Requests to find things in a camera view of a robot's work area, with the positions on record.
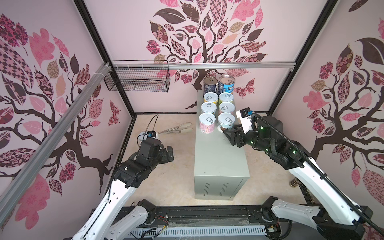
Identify aluminium rail back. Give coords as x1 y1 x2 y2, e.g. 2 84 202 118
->
113 62 296 70

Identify dark navy tall can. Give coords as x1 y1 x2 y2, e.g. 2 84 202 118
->
204 77 218 94

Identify blue chicken noodle soup can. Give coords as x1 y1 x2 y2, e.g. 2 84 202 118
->
217 75 236 95

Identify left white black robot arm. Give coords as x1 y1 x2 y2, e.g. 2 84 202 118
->
72 138 174 240

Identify small yellow can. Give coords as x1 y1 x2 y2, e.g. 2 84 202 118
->
204 92 219 105

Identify green short can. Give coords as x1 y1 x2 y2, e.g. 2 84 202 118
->
218 93 234 105

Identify grey metal cabinet counter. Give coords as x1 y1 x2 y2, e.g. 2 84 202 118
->
194 90 250 201

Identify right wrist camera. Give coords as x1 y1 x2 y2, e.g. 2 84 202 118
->
236 107 255 134

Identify aluminium rail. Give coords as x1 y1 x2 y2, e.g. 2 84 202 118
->
113 62 296 70
1 63 111 224

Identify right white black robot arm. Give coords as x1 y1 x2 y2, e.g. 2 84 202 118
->
224 113 384 240

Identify black wire basket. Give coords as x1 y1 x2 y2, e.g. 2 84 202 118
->
104 60 171 93

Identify brown spice bottle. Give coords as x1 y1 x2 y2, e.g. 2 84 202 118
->
289 178 300 188

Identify white slotted cable duct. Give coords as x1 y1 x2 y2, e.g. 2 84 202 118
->
129 226 267 240

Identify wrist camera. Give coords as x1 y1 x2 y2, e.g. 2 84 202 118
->
236 107 255 134
146 131 157 138

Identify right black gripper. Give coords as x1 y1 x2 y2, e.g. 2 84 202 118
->
222 123 272 156

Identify metal tongs cream tips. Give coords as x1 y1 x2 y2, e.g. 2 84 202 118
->
159 122 194 135

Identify aluminium rail left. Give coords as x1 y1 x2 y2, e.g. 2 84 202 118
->
1 63 111 224

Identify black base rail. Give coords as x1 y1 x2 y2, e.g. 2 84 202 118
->
86 203 341 240

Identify pink short can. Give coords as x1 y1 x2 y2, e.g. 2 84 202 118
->
219 102 236 114
199 113 216 134

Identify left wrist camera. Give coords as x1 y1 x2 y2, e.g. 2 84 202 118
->
146 131 157 138

